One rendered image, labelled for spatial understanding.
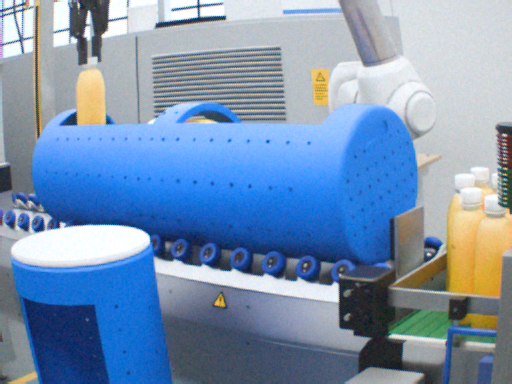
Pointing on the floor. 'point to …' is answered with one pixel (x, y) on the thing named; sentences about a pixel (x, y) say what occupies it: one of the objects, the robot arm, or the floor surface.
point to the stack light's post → (501, 371)
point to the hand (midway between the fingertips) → (89, 50)
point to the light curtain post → (43, 65)
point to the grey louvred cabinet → (191, 75)
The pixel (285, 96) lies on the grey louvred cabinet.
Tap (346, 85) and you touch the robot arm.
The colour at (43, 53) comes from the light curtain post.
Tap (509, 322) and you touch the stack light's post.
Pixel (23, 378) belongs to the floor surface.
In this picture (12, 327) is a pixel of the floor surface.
